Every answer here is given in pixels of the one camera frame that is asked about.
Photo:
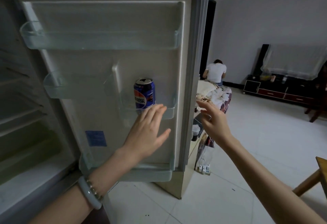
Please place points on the person's right hand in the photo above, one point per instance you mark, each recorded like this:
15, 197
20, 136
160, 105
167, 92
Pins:
217, 127

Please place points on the person's left hand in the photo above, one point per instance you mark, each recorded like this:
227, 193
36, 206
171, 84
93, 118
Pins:
147, 134

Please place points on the blue Pepsi can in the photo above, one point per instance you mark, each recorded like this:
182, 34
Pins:
144, 93

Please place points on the dark red refrigerator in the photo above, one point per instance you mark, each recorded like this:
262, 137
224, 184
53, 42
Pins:
102, 60

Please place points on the person's right forearm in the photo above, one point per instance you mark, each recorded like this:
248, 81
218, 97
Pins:
268, 188

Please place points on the person's left forearm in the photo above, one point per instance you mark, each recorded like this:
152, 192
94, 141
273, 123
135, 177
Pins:
81, 198

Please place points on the pile of clothes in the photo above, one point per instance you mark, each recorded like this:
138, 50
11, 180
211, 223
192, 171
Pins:
214, 93

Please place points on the long clear door shelf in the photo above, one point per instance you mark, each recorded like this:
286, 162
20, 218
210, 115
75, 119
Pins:
143, 174
102, 40

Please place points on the white power strip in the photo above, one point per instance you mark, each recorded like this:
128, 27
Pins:
203, 169

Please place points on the blue square sticker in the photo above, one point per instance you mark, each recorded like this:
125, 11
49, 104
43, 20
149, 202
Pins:
95, 138

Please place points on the beige cube cabinet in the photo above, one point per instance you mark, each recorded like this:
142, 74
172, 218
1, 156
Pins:
173, 185

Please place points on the dark television stand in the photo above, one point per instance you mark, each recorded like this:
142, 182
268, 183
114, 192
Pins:
276, 91

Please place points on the pale jade bangle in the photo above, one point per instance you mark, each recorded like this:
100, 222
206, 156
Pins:
88, 195

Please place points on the white cloth covered television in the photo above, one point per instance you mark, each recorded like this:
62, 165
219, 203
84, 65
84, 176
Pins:
293, 60

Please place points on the dark wooden chair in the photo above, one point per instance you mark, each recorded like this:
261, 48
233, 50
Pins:
319, 98

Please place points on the wooden table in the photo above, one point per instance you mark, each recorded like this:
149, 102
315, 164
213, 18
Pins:
311, 180

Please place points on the dark door frame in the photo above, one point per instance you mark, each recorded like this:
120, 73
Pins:
209, 40

